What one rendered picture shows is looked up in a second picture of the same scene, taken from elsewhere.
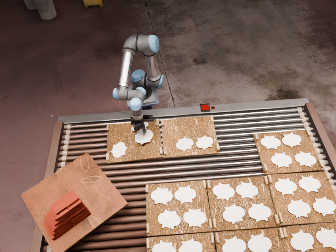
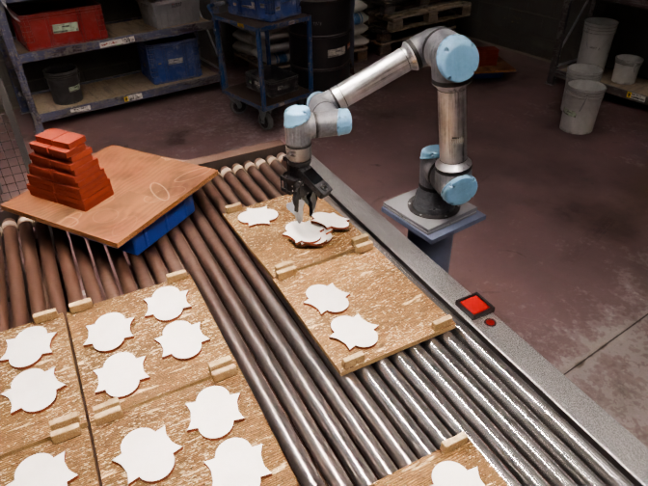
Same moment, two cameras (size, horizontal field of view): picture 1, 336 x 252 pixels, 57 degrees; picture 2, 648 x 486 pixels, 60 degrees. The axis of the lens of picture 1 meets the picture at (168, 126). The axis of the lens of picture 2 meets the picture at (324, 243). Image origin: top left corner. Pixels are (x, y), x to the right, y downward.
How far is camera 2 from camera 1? 166 cm
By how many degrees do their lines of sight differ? 48
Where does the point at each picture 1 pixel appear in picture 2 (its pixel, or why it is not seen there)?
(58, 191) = (125, 170)
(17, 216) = not seen: hidden behind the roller
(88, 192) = (130, 196)
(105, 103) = (463, 265)
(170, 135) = (340, 270)
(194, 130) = (381, 304)
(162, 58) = not seen: outside the picture
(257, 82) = not seen: outside the picture
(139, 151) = (270, 240)
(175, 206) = (148, 333)
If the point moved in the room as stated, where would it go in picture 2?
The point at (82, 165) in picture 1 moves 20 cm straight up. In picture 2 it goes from (187, 174) to (177, 120)
